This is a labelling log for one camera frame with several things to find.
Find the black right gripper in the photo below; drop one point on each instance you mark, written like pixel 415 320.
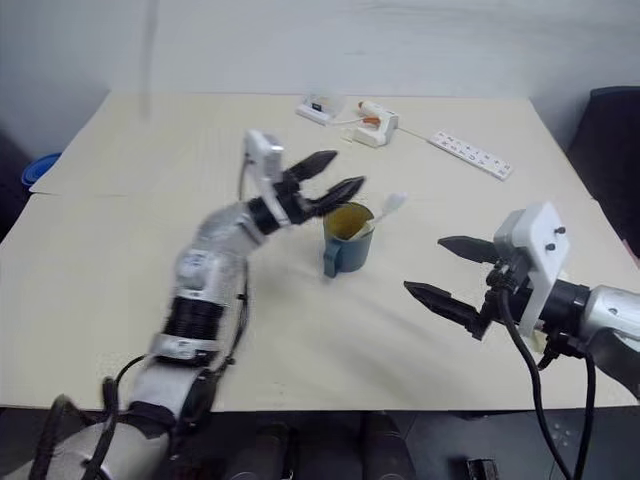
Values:
pixel 512 287

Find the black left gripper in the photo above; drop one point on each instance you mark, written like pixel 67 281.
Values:
pixel 296 200

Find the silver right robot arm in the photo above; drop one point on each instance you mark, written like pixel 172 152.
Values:
pixel 607 310

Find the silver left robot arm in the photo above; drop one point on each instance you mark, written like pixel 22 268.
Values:
pixel 200 265

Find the white toothbrush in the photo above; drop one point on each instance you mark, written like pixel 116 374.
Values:
pixel 392 202

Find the blue mug yellow inside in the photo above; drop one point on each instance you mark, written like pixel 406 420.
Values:
pixel 350 250

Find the white charger box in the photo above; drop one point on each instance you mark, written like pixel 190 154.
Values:
pixel 322 107

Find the white glue gun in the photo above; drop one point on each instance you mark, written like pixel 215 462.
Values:
pixel 377 125

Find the white power strip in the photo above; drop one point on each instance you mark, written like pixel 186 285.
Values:
pixel 472 155

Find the small black box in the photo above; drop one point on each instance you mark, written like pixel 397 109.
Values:
pixel 482 469

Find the black chair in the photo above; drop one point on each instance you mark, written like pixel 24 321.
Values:
pixel 610 150

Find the blue bowl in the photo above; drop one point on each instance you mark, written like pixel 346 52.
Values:
pixel 40 169

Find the dark chair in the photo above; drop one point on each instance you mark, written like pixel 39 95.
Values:
pixel 11 185

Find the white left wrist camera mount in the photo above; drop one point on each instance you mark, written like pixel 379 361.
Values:
pixel 264 150

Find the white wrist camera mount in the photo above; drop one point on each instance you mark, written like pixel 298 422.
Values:
pixel 264 150
pixel 542 250

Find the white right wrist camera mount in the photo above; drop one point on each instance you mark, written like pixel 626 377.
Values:
pixel 542 250

